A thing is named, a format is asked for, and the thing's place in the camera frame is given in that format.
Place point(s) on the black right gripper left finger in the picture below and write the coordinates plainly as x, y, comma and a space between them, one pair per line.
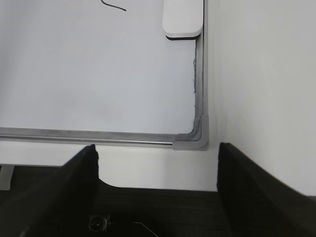
58, 206

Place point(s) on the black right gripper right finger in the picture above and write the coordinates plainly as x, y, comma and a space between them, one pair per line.
256, 203

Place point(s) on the white board eraser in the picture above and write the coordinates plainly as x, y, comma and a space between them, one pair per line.
182, 19

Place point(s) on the white board with aluminium frame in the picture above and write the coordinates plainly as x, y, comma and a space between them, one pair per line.
99, 72

